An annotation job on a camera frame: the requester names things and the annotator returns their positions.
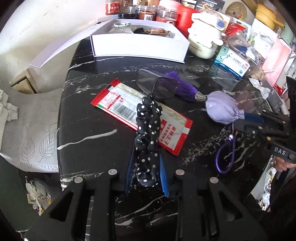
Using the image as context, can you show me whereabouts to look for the black polka dot scrunchie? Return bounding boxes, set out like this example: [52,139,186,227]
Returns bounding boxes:
[134,95,163,187]

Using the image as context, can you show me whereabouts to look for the lavender drawstring pouch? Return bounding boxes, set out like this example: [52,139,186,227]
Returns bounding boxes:
[205,91,245,125]

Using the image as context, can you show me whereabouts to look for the red white sachet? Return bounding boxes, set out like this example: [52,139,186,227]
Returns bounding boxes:
[91,79,193,156]

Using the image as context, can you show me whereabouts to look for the purple tassel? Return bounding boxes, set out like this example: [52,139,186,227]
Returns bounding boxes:
[165,71,207,102]

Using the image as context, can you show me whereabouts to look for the dark sunglasses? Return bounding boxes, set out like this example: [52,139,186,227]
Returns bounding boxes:
[135,69,178,100]

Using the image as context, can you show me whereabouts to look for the nutritious cereal packet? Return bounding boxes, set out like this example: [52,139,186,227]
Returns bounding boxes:
[144,28,171,37]

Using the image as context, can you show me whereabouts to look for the white patterned snack packet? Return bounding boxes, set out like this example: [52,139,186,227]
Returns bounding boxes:
[108,21,137,34]

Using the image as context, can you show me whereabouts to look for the blue white medicine box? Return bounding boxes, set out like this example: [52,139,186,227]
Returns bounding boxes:
[214,46,250,80]

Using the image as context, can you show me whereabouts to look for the pink box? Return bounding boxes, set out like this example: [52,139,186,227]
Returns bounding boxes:
[262,38,292,87]

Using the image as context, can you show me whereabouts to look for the clear plastic bag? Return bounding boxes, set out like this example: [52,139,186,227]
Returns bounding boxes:
[226,30,265,80]

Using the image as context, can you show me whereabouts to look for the white cartoon dog kettle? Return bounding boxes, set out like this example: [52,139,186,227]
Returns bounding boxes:
[188,9,225,59]

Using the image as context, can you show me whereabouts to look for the grey patterned chair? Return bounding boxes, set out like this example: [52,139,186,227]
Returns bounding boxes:
[1,84,62,173]

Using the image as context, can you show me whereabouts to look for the woven straw fan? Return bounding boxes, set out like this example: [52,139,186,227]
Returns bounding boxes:
[225,1,247,20]

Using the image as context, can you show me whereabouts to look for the white gift box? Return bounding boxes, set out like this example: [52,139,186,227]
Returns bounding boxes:
[30,19,189,68]

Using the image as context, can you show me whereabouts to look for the red plastic canister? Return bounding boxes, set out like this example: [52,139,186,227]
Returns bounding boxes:
[176,5,199,38]

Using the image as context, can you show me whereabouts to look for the black food pouch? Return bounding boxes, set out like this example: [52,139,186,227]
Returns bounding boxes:
[195,0,225,11]

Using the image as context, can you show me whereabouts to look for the black satin scrunchie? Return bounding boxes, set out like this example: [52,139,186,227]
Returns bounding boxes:
[133,28,146,34]

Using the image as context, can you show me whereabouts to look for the wide orange label jar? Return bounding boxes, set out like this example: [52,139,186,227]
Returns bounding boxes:
[156,9,178,25]

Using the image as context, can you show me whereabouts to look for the white cloth on chair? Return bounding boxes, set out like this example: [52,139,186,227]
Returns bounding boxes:
[0,89,19,144]

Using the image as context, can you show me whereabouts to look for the black lid green jar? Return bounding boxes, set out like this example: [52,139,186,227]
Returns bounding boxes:
[118,13,137,19]

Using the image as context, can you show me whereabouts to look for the orange label clear jar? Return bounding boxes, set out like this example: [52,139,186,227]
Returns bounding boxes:
[139,6,156,21]

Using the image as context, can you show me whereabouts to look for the red label spice jar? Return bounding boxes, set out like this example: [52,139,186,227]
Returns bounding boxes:
[105,0,121,15]

